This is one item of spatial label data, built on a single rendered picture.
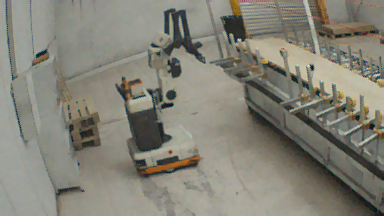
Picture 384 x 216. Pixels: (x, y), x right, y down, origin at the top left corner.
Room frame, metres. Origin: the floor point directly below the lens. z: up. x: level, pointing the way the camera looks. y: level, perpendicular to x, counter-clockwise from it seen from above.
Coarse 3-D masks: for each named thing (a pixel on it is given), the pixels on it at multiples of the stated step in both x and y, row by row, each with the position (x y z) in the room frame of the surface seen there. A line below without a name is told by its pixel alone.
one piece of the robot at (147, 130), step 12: (144, 96) 4.60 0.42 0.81; (132, 108) 4.51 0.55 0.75; (144, 108) 4.53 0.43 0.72; (132, 120) 4.51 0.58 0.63; (144, 120) 4.53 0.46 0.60; (156, 120) 4.56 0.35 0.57; (132, 132) 4.77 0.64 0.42; (144, 132) 4.52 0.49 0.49; (156, 132) 4.55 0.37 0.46; (144, 144) 4.52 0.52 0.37; (156, 144) 4.54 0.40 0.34
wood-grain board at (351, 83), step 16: (272, 48) 5.39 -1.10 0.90; (288, 48) 5.31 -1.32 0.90; (304, 64) 4.43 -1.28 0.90; (320, 64) 4.34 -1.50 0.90; (336, 64) 4.24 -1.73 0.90; (304, 80) 3.87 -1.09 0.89; (336, 80) 3.65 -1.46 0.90; (352, 80) 3.55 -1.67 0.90; (368, 80) 3.44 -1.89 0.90; (352, 96) 3.10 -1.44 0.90; (368, 96) 2.99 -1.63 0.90
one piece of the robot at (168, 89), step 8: (152, 48) 4.76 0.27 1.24; (160, 48) 4.73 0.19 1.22; (152, 56) 4.72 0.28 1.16; (152, 64) 4.76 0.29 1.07; (160, 64) 4.77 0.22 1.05; (168, 64) 4.80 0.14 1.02; (160, 72) 4.78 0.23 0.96; (160, 80) 4.78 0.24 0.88; (168, 80) 4.75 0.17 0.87; (160, 88) 4.83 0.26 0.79; (168, 88) 4.75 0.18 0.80; (176, 88) 4.77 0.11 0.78; (160, 96) 4.93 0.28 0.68; (168, 96) 4.74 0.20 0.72; (176, 96) 4.76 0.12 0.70
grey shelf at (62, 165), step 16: (48, 64) 4.19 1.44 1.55; (48, 80) 4.18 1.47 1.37; (48, 96) 4.17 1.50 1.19; (48, 112) 4.16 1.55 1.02; (64, 112) 5.04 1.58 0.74; (48, 128) 4.15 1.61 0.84; (64, 128) 5.05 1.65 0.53; (48, 144) 4.13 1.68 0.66; (64, 144) 4.47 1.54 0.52; (48, 160) 4.12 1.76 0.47; (64, 160) 4.17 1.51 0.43; (64, 176) 4.15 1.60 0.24
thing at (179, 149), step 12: (168, 132) 4.97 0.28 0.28; (180, 132) 4.91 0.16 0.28; (132, 144) 4.79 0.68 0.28; (168, 144) 4.63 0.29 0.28; (180, 144) 4.58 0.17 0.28; (192, 144) 4.58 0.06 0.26; (132, 156) 4.77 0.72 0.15; (144, 156) 4.47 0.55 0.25; (156, 156) 4.49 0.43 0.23; (168, 156) 4.52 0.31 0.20; (180, 156) 4.54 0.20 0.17; (192, 156) 4.57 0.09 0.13; (144, 168) 4.47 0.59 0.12; (156, 168) 4.48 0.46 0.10; (168, 168) 4.51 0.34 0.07
